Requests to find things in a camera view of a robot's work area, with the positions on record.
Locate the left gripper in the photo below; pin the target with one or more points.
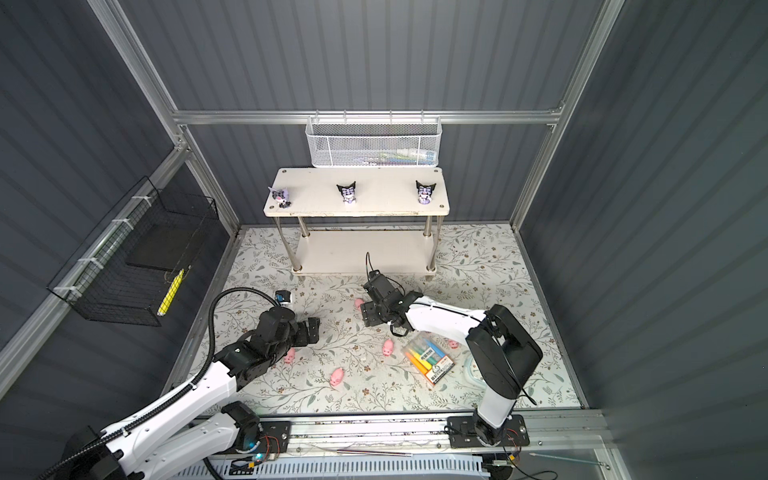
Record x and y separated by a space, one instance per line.
303 338

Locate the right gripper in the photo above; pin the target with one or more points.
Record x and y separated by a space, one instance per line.
369 315

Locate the black purple toy figure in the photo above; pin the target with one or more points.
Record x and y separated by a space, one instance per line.
347 193

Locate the black purple toy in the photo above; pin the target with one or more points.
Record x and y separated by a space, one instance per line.
425 192

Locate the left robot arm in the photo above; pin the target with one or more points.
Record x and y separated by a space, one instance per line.
197 419

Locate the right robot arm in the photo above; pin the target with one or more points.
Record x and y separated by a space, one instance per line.
503 350

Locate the white two-tier shelf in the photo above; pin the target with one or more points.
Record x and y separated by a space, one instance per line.
381 193

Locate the pink pig toy bottom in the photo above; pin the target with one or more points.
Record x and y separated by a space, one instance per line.
337 376

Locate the pack of coloured markers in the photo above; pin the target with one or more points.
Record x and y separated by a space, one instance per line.
428 358

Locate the light blue alarm clock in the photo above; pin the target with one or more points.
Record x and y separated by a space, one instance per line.
472 374

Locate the yellow marker in basket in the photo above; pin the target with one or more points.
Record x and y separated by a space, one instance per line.
171 293

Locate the pens in white basket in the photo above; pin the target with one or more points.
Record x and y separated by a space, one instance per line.
399 157

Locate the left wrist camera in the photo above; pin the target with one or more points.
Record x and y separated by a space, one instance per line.
284 298

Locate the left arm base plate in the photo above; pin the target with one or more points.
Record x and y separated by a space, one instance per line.
271 437

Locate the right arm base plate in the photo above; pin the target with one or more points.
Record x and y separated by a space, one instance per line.
472 432

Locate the white mesh wall basket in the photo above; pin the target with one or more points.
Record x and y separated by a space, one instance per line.
334 145

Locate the white vented cable duct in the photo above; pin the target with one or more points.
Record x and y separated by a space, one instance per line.
424 466

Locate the black wire wall basket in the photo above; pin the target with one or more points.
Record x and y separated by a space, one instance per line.
124 275

